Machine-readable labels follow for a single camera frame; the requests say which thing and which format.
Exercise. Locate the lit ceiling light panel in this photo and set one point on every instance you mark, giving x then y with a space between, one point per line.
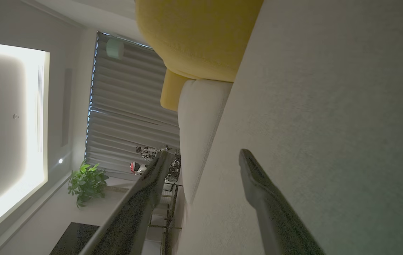
35 106

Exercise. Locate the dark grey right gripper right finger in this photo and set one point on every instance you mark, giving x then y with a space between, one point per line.
276 216

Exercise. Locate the grey sofa back cushion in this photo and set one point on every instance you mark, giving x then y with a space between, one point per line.
201 134

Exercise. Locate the green potted plant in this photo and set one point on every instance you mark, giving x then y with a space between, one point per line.
86 182

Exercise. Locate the black flat screen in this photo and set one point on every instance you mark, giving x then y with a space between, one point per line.
75 241

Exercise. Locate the dark metal shelf rack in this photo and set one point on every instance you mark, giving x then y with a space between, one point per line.
168 227

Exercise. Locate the grey fabric sofa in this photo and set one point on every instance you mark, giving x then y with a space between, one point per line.
329 106

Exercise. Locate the yellow sofa cushion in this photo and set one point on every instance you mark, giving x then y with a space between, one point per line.
198 35
171 92

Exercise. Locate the grey pleated curtain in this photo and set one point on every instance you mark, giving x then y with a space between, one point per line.
127 106

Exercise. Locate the toy figure with red helmet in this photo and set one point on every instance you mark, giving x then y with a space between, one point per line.
136 168

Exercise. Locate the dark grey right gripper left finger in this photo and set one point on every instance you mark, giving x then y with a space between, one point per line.
134 219

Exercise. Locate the small robot toy figure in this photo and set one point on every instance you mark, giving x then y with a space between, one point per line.
148 152

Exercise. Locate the slotted ceiling air vent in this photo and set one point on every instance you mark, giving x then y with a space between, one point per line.
39 106

